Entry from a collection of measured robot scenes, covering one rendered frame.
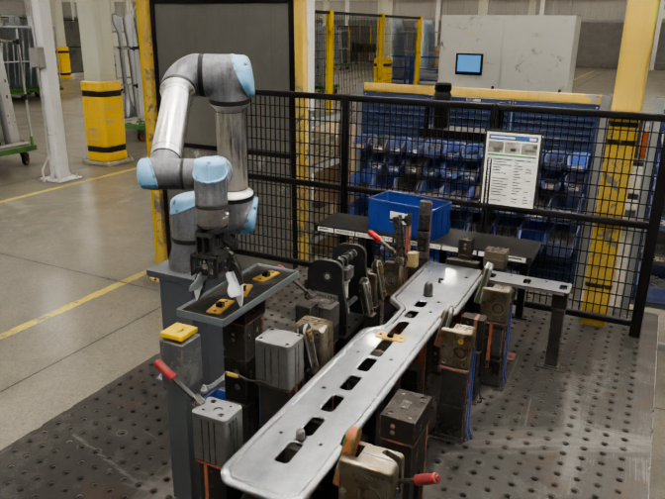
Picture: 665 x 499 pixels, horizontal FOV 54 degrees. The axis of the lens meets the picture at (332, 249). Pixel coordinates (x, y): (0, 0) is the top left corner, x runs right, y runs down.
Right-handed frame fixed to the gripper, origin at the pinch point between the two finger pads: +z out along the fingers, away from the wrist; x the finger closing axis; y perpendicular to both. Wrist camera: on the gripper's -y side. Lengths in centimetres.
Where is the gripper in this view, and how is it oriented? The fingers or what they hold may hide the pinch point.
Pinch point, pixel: (220, 300)
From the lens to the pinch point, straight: 161.9
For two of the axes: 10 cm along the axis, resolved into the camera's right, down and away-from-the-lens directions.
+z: -0.1, 9.5, 3.2
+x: 9.5, 1.1, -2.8
